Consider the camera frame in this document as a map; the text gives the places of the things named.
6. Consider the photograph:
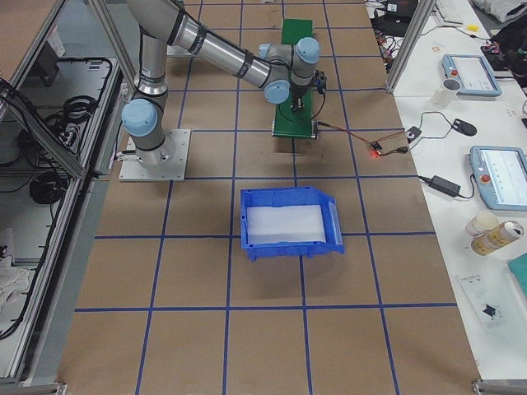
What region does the white foam sheet in bin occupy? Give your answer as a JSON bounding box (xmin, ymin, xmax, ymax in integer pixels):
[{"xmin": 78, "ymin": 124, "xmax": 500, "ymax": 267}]
[{"xmin": 246, "ymin": 205, "xmax": 326, "ymax": 244}]

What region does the black computer mouse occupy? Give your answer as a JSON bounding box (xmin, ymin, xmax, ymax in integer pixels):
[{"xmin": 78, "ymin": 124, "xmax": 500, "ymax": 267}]
[{"xmin": 452, "ymin": 118, "xmax": 478, "ymax": 137}]

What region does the teal notebook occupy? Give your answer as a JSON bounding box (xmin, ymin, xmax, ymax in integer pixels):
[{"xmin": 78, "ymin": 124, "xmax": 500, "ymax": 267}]
[{"xmin": 507, "ymin": 254, "xmax": 527, "ymax": 293}]

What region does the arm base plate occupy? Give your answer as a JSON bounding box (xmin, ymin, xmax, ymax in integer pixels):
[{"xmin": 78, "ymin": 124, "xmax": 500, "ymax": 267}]
[{"xmin": 118, "ymin": 129, "xmax": 191, "ymax": 182}]

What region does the aluminium frame post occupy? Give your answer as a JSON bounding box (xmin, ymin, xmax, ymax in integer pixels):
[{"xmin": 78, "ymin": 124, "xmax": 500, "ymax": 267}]
[{"xmin": 385, "ymin": 0, "xmax": 436, "ymax": 94}]

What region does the teach pendant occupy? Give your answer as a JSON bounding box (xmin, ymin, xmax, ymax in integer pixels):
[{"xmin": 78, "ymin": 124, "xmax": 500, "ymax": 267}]
[
  {"xmin": 469, "ymin": 146, "xmax": 526, "ymax": 211},
  {"xmin": 441, "ymin": 54, "xmax": 501, "ymax": 97}
]

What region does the black power brick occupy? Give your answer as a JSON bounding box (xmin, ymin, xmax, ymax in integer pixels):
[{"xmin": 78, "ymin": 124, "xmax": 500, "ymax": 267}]
[{"xmin": 429, "ymin": 175, "xmax": 460, "ymax": 198}]

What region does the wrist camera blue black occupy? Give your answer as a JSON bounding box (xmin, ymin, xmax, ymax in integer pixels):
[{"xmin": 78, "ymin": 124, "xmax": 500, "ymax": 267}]
[{"xmin": 314, "ymin": 70, "xmax": 327, "ymax": 95}]

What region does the green conveyor belt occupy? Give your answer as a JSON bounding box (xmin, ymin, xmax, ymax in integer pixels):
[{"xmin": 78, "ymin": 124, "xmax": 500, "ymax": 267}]
[{"xmin": 273, "ymin": 18, "xmax": 318, "ymax": 139}]

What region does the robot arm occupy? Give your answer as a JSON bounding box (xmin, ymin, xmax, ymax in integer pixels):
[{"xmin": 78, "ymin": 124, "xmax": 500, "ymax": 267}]
[{"xmin": 121, "ymin": 1, "xmax": 326, "ymax": 169}]

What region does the white cup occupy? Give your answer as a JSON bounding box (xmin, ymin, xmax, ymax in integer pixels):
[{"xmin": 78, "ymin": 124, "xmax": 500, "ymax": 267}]
[{"xmin": 432, "ymin": 78, "xmax": 462, "ymax": 108}]

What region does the blue plastic bin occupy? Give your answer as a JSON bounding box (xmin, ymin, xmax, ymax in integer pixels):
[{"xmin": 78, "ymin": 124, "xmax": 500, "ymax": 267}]
[{"xmin": 240, "ymin": 186, "xmax": 345, "ymax": 261}]

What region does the small sensor board red LED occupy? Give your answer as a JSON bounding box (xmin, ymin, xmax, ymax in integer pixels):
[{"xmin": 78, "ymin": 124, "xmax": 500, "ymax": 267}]
[{"xmin": 369, "ymin": 142, "xmax": 382, "ymax": 153}]

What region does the lower teach pendant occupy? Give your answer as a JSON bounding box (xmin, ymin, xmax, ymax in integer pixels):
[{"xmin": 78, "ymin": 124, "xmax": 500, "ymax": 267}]
[{"xmin": 469, "ymin": 146, "xmax": 526, "ymax": 211}]

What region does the clear plastic bag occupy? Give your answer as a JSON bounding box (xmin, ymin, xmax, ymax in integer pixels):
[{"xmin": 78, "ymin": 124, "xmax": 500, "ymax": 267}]
[{"xmin": 455, "ymin": 272, "xmax": 526, "ymax": 332}]

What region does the red black sensor wire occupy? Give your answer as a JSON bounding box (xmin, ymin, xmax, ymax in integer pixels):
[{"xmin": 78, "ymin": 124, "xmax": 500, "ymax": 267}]
[{"xmin": 316, "ymin": 120, "xmax": 409, "ymax": 157}]

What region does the plastic lidded cup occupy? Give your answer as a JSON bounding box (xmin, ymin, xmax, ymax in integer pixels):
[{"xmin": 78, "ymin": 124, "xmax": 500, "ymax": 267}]
[{"xmin": 465, "ymin": 211, "xmax": 499, "ymax": 236}]

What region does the drink can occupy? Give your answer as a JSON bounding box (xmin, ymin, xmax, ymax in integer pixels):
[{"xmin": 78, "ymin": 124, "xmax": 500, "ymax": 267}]
[{"xmin": 471, "ymin": 221, "xmax": 525, "ymax": 256}]

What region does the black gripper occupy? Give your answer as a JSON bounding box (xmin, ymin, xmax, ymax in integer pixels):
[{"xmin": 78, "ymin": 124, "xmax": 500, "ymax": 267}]
[{"xmin": 290, "ymin": 81, "xmax": 307, "ymax": 112}]

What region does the upper teach pendant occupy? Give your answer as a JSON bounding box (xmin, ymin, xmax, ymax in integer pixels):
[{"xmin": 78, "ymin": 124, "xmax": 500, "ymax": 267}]
[{"xmin": 441, "ymin": 54, "xmax": 501, "ymax": 97}]

